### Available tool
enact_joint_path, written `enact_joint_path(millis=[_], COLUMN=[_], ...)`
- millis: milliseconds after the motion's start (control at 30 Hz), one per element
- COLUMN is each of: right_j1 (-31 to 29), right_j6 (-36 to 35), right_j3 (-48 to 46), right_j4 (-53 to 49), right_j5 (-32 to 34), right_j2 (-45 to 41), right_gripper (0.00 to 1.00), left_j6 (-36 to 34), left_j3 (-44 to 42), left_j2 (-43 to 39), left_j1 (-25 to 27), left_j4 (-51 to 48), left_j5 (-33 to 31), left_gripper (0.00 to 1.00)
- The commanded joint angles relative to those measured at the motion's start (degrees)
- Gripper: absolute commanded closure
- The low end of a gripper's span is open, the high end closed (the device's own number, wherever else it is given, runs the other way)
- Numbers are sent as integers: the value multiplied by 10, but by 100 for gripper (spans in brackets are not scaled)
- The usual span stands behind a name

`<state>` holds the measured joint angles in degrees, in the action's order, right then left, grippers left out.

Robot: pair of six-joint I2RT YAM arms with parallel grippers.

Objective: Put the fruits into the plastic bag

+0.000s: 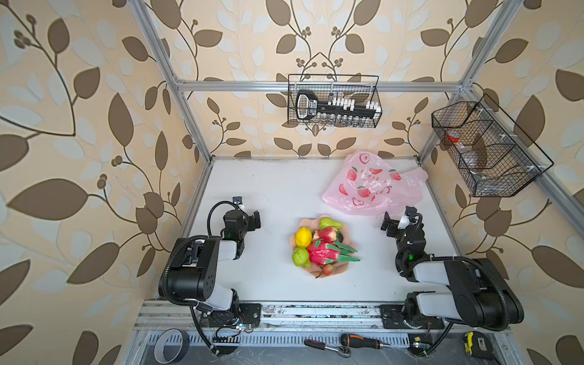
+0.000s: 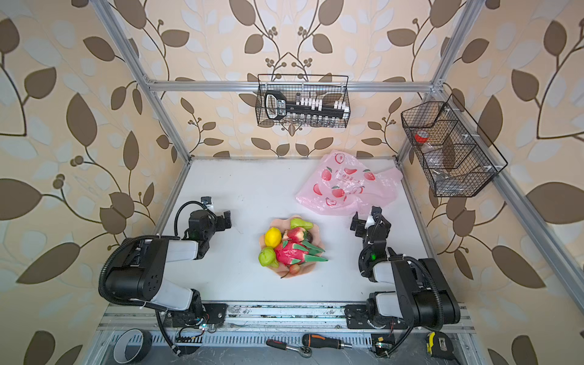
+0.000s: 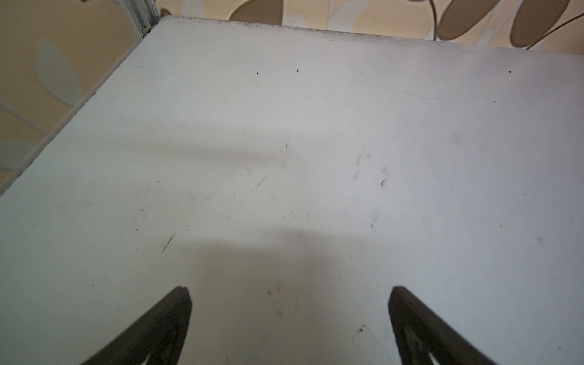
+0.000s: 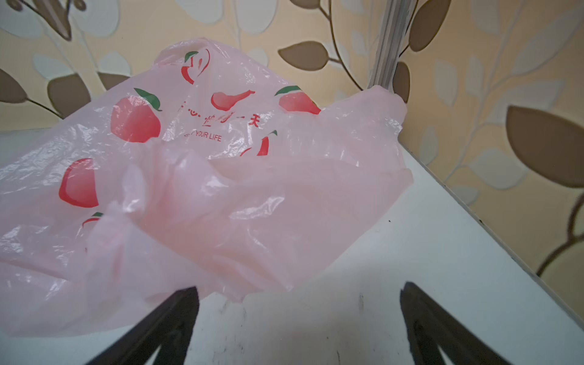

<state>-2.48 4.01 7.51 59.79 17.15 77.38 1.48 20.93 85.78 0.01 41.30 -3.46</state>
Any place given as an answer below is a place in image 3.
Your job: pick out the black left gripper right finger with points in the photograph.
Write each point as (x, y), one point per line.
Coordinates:
(422, 336)

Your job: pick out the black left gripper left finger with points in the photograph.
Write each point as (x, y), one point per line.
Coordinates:
(157, 337)

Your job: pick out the aluminium frame post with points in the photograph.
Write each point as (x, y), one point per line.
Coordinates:
(143, 14)

